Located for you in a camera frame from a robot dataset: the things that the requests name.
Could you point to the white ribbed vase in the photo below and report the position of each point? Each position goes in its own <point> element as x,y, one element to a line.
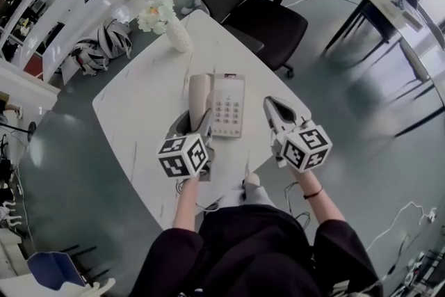
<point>179,34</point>

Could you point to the black office chair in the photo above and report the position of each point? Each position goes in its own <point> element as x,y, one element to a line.
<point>243,10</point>

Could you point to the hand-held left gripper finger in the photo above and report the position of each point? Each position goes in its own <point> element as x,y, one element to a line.
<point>207,121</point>
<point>179,121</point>

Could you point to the white bicycle helmet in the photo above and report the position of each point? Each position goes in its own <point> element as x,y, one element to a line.
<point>90,55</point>
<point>113,38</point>

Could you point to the person's black top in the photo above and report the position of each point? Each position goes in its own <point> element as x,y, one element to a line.
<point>257,254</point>

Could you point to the person's right forearm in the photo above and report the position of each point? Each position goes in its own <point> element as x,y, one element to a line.
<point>318,198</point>

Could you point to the person's grey trouser leg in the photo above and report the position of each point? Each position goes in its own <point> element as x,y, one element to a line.
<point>255,196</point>

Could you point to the black wrist band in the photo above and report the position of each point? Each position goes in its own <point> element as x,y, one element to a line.
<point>313,193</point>

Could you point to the white flower bunch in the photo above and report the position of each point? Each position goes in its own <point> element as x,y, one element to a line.
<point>155,15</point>

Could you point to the blue folding chair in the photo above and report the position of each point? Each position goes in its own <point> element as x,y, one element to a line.
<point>55,269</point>

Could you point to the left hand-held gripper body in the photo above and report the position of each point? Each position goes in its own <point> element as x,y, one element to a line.
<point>182,156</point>

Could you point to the white telephone base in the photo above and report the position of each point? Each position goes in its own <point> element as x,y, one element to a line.
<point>227,104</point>

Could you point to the beige telephone handset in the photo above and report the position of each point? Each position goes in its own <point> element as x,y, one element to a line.
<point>199,94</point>

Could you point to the glass top table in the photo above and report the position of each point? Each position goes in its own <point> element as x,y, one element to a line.
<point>410,14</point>

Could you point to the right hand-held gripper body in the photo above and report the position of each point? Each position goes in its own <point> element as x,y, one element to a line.
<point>306,149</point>

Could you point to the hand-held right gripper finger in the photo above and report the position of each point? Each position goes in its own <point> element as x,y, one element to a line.
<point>298,113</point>
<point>273,114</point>

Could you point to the person's left forearm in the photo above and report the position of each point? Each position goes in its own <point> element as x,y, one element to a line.
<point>186,201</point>

